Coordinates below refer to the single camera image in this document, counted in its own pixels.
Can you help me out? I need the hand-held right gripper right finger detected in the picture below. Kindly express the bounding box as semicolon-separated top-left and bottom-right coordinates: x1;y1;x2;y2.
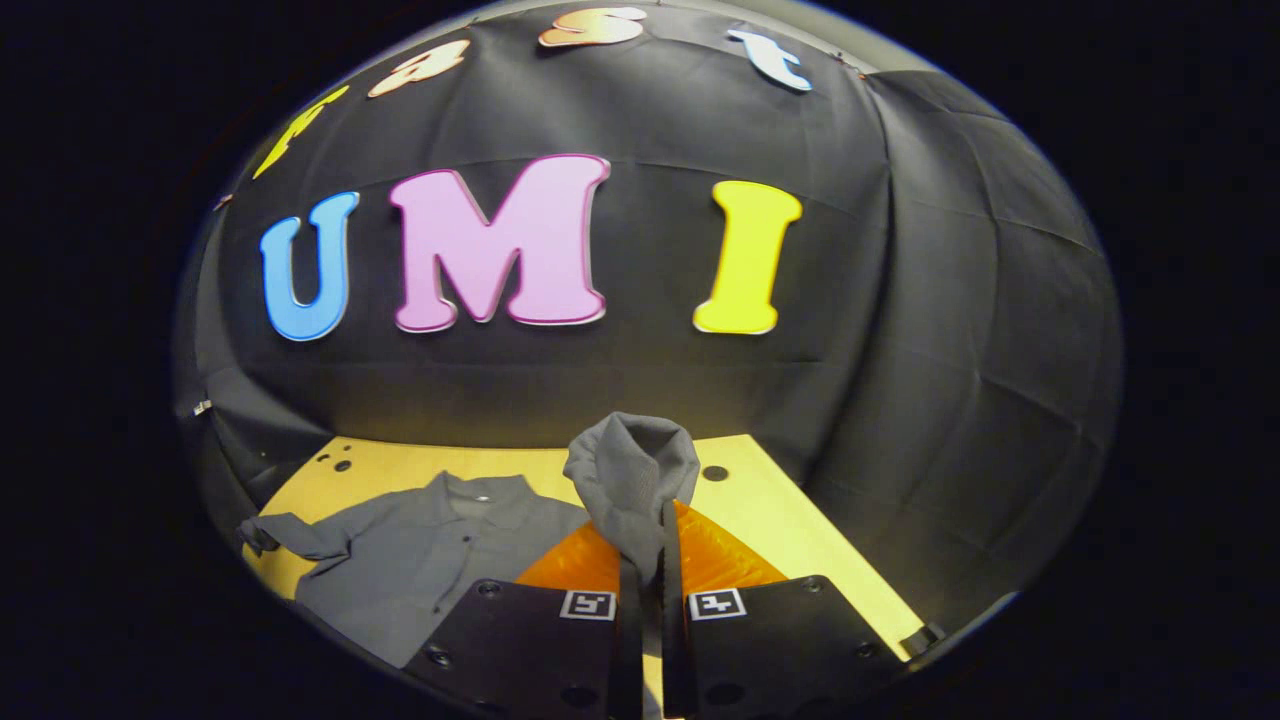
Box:
658;498;906;720

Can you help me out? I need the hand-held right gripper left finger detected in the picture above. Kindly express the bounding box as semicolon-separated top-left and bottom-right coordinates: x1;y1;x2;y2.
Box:
403;518;644;720

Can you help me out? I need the grey button-up shirt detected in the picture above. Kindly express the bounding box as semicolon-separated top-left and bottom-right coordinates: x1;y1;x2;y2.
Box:
237;412;701;669

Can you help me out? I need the black backdrop cloth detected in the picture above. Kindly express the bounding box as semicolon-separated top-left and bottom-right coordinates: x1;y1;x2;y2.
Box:
172;0;1126;641

